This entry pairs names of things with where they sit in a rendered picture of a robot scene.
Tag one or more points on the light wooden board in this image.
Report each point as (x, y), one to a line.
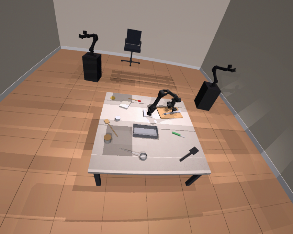
(162, 110)

